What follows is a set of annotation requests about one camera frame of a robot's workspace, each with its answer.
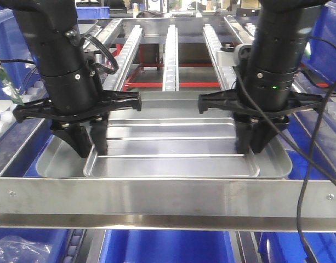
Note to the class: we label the image-left gripper finger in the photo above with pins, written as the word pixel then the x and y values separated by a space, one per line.
pixel 74 135
pixel 98 133

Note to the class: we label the image-right gripper finger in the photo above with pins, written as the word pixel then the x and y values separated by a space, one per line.
pixel 243 133
pixel 262 134

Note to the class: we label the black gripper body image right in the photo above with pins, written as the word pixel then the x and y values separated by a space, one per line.
pixel 274 104

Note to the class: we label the large silver outer tray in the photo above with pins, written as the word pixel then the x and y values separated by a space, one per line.
pixel 168 138

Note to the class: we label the left white roller track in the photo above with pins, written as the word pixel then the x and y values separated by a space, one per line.
pixel 116 82

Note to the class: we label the white roller track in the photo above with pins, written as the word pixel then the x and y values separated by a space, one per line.
pixel 116 82
pixel 225 75
pixel 170 81

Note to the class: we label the centre white roller track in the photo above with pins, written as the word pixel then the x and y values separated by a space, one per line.
pixel 170 81

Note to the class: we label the right white roller track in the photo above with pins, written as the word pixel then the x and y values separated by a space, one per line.
pixel 225 75

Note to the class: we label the green circuit board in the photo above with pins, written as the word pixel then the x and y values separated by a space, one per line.
pixel 8 87

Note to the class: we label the blue bin far background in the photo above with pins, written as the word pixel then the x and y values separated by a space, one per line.
pixel 93 12

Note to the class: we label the blue bin upper right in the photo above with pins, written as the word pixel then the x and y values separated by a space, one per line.
pixel 320 57

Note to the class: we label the blue bin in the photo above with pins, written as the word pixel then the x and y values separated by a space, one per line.
pixel 287 247
pixel 24 76
pixel 58 238
pixel 166 246
pixel 320 57

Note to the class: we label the blue bin lower left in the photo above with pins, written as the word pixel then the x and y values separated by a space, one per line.
pixel 58 238

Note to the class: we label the blue bin upper left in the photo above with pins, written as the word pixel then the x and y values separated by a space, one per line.
pixel 24 76

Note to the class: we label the blue bin lower right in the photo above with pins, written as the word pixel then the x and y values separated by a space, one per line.
pixel 287 247

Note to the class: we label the blue bin lower centre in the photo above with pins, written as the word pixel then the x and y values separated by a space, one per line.
pixel 166 246

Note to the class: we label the clear plastic bag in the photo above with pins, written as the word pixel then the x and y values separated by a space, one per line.
pixel 17 249

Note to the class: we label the black cable image left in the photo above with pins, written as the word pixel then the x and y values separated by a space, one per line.
pixel 71 35

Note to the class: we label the black cable image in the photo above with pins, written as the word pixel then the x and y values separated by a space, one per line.
pixel 71 35
pixel 311 257

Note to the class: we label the red metal cart frame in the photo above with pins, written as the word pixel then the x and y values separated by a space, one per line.
pixel 129 83

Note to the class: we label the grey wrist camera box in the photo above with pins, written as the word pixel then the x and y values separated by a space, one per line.
pixel 232 56

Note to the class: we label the black cable image right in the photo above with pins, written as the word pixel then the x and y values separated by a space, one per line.
pixel 311 257

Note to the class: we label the stainless steel rack frame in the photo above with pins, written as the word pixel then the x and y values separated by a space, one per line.
pixel 30 200

